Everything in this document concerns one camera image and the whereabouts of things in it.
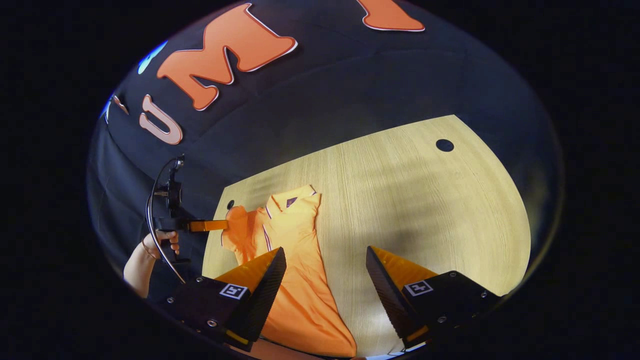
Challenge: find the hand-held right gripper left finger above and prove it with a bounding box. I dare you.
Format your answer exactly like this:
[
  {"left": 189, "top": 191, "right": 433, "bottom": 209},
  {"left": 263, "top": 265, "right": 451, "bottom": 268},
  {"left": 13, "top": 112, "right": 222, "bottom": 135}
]
[{"left": 165, "top": 246, "right": 288, "bottom": 351}]

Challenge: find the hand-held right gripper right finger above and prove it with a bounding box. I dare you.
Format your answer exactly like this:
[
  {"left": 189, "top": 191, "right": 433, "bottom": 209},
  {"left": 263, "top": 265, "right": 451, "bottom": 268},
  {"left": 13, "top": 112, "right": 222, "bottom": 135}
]
[{"left": 365, "top": 245, "right": 503, "bottom": 351}]

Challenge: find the orange T-shirt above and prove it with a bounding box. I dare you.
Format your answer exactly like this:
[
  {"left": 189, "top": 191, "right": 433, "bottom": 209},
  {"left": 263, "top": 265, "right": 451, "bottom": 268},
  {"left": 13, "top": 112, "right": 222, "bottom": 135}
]
[{"left": 221, "top": 185, "right": 358, "bottom": 359}]

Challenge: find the black backdrop cloth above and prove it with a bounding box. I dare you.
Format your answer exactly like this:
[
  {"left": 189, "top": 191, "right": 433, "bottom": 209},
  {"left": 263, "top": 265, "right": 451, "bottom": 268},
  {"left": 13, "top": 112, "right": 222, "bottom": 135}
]
[{"left": 86, "top": 0, "right": 565, "bottom": 301}]

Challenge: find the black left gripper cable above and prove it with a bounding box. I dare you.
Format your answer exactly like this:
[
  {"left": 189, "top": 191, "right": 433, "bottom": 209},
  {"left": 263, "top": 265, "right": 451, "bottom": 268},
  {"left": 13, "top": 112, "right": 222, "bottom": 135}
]
[{"left": 145, "top": 157, "right": 187, "bottom": 285}]

